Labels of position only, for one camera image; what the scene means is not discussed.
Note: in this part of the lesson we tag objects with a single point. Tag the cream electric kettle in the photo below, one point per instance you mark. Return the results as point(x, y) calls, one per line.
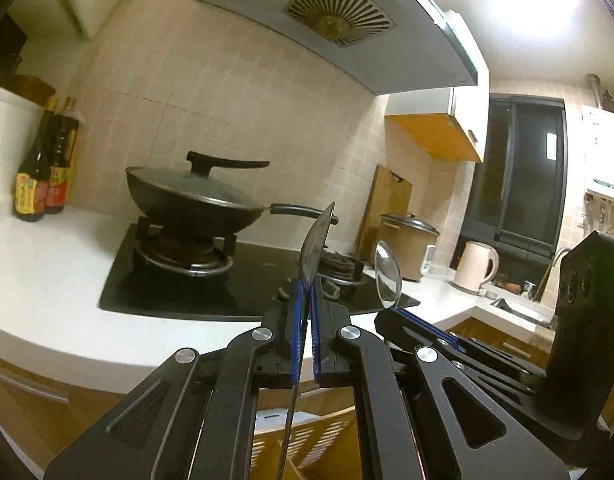
point(474, 267)

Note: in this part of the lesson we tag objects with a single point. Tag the white and orange wall cabinet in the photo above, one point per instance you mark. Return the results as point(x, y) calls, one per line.
point(437, 130)

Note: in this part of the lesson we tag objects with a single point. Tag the metal faucet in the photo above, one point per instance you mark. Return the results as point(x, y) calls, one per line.
point(554, 265)

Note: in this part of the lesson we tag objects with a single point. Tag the black wok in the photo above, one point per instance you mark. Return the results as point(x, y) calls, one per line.
point(187, 217)

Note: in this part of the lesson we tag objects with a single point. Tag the dark window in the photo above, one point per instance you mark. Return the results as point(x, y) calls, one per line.
point(517, 175)

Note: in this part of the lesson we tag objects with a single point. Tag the yellow label sauce bottle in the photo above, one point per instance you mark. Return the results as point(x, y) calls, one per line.
point(29, 185)

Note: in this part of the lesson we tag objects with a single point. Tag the steel sink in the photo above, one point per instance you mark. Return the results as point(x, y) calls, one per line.
point(517, 310)

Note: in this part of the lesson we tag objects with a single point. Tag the white appliance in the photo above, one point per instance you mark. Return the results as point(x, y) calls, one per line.
point(7, 150)

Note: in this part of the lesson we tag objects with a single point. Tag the black wok lid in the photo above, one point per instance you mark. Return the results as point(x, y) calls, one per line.
point(202, 182)

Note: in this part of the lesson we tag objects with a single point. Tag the red label sauce bottle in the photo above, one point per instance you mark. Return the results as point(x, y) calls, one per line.
point(59, 170)

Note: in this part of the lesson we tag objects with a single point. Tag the tan plastic utensil basket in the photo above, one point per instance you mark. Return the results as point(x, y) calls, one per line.
point(317, 440)

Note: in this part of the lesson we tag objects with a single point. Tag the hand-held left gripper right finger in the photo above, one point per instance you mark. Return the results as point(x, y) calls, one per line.
point(317, 330)

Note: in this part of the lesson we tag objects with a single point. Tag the cardboard box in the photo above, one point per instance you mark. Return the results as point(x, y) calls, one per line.
point(32, 90)

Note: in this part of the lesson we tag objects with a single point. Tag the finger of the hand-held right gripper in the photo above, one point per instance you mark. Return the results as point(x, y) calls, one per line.
point(487, 349)
point(387, 327)

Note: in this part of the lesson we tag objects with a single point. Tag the black microwave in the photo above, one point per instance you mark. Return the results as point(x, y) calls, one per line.
point(4, 50)

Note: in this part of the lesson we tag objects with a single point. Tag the wooden cutting board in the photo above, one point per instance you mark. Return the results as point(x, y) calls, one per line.
point(389, 195)

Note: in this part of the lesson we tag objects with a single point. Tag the black glass gas stove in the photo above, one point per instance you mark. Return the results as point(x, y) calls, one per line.
point(187, 290)

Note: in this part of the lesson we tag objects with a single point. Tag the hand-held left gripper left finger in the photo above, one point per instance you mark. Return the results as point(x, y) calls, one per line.
point(296, 312)

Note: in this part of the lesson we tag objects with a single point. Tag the white water heater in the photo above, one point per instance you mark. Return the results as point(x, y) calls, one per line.
point(604, 160)

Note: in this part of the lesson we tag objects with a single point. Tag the brown rice cooker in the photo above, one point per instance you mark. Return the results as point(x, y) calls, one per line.
point(407, 250)

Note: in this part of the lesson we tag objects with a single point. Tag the metal flue pipe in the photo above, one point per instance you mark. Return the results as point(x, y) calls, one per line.
point(594, 90)

